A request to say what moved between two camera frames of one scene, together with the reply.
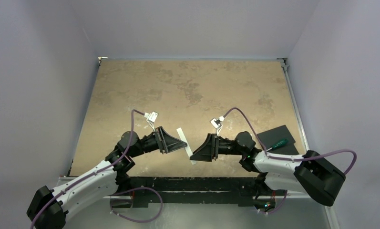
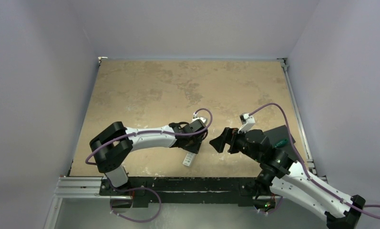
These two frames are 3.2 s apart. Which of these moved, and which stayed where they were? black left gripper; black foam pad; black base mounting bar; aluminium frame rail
Moved: black left gripper
Stayed: black foam pad; black base mounting bar; aluminium frame rail
